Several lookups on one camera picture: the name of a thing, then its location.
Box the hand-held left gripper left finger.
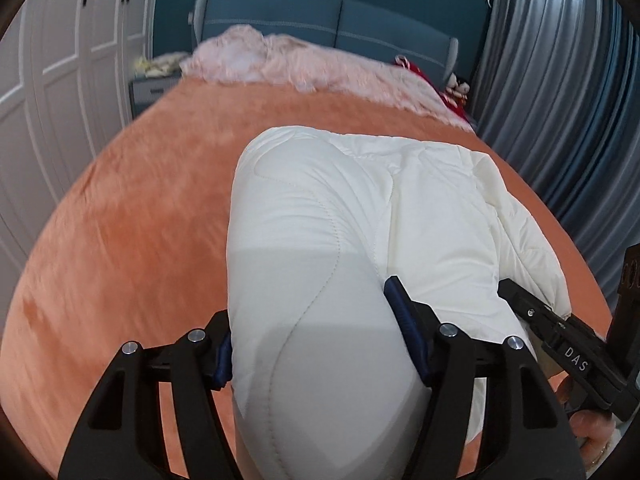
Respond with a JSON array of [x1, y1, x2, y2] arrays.
[[57, 310, 238, 480]]

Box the blue padded headboard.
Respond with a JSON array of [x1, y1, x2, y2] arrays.
[[192, 0, 461, 86]]

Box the grey curtain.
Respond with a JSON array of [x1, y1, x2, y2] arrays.
[[472, 0, 640, 311]]

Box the person's right hand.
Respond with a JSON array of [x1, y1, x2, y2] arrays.
[[557, 375, 617, 467]]

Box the blue nightstand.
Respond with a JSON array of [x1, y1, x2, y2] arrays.
[[129, 75, 181, 118]]

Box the white wardrobe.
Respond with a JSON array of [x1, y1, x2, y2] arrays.
[[0, 0, 163, 281]]

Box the red cloth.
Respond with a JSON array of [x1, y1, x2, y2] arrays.
[[394, 55, 473, 123]]

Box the plush toy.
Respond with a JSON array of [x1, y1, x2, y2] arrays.
[[444, 72, 472, 108]]

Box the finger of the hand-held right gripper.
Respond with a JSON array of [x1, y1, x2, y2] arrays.
[[497, 278, 607, 377]]

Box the orange bed blanket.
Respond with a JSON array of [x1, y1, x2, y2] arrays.
[[0, 77, 616, 480]]

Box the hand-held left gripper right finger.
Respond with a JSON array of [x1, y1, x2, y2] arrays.
[[383, 275, 586, 480]]

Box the white quilted duvet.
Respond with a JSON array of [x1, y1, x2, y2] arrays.
[[225, 126, 573, 480]]

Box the pink floral quilt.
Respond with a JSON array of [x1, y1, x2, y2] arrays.
[[179, 27, 473, 133]]

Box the yellow and white cloth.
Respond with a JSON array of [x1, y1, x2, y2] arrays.
[[132, 51, 193, 78]]

